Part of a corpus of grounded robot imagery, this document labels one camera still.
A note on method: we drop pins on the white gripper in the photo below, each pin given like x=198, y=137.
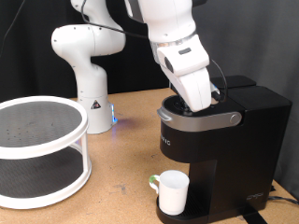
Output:
x=196, y=90

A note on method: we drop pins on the black Keurig coffee machine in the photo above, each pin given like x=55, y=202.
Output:
x=243, y=149

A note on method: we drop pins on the white mug with green tape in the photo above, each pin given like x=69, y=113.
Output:
x=173, y=193

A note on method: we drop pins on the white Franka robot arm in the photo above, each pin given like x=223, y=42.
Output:
x=90, y=81

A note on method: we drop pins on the black tape strip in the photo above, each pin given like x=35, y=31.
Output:
x=252, y=216

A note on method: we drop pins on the black curtain backdrop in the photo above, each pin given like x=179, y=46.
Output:
x=31, y=71

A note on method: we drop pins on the white two-tier turntable shelf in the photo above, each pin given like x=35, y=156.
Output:
x=28, y=127

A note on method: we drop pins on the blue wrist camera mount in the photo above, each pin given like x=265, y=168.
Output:
x=216, y=90

